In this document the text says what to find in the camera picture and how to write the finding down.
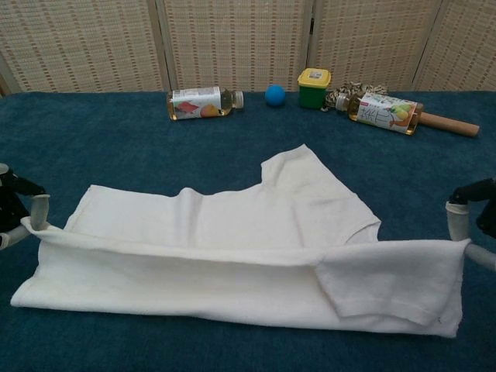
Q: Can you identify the dark blue tablecloth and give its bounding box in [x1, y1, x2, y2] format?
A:
[0, 90, 496, 372]

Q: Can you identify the blue ball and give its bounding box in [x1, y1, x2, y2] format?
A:
[264, 84, 287, 107]

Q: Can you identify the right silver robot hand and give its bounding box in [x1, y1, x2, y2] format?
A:
[445, 178, 496, 272]

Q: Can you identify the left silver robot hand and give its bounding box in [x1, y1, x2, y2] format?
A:
[0, 162, 51, 251]

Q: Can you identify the white T-shirt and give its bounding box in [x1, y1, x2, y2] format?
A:
[9, 143, 473, 337]

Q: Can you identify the wooden rolling pin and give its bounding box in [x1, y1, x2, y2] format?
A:
[420, 112, 481, 138]

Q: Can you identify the tea bottle with green label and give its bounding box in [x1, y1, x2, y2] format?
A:
[335, 91, 424, 136]

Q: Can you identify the beige braided rope bundle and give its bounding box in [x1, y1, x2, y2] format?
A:
[319, 81, 390, 113]

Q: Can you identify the tea bottle with orange label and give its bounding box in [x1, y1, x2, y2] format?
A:
[166, 85, 246, 122]

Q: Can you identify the woven folding screen panel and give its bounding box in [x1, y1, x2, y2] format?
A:
[0, 0, 174, 94]
[410, 0, 496, 92]
[157, 0, 317, 93]
[308, 0, 446, 92]

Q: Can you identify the green container with yellow lid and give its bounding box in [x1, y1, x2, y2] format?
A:
[297, 67, 333, 110]

